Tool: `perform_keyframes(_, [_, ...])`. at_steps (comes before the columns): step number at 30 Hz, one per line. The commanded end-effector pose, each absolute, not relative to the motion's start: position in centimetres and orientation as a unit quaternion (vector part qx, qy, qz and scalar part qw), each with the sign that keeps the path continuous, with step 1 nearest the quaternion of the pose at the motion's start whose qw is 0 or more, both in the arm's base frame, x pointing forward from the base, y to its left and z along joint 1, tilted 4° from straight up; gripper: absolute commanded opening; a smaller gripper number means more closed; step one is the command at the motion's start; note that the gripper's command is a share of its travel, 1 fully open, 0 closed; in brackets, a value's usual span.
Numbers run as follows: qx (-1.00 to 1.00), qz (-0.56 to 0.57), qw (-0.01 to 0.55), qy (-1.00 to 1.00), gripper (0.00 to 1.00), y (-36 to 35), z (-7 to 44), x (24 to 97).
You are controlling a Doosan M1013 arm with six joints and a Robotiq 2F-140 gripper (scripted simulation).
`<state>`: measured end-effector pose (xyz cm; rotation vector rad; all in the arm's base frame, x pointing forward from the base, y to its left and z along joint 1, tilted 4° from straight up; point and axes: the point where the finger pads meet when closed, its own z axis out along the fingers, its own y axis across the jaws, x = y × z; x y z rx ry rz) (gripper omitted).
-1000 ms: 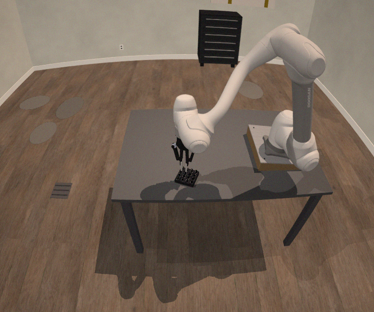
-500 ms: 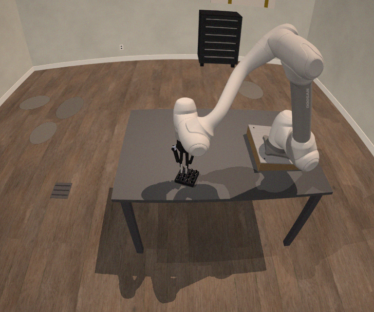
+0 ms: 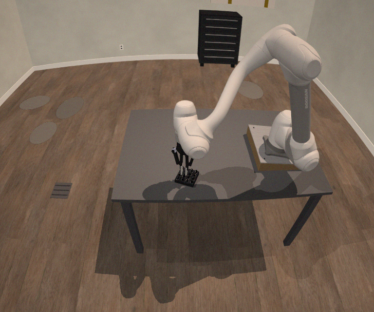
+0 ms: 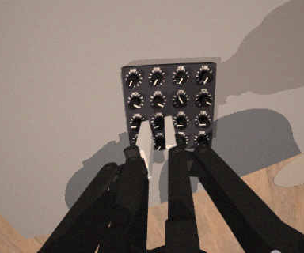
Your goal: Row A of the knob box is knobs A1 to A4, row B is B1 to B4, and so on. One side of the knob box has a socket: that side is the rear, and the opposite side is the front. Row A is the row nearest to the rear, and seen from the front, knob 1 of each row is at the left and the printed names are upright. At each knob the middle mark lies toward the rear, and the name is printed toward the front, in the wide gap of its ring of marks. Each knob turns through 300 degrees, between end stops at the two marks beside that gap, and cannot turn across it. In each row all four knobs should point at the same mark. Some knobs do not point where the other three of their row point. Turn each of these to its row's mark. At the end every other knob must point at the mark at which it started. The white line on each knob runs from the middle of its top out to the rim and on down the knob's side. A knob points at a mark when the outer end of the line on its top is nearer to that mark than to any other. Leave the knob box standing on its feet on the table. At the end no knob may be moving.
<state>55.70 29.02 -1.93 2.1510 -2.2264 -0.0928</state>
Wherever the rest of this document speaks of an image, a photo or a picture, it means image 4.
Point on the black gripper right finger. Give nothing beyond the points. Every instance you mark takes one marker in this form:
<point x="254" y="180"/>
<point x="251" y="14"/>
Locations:
<point x="256" y="227"/>

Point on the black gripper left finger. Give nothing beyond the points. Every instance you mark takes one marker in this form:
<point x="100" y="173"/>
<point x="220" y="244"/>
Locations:
<point x="80" y="231"/>

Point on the dark grey knob box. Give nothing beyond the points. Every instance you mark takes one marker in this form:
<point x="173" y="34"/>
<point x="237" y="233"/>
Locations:
<point x="185" y="97"/>

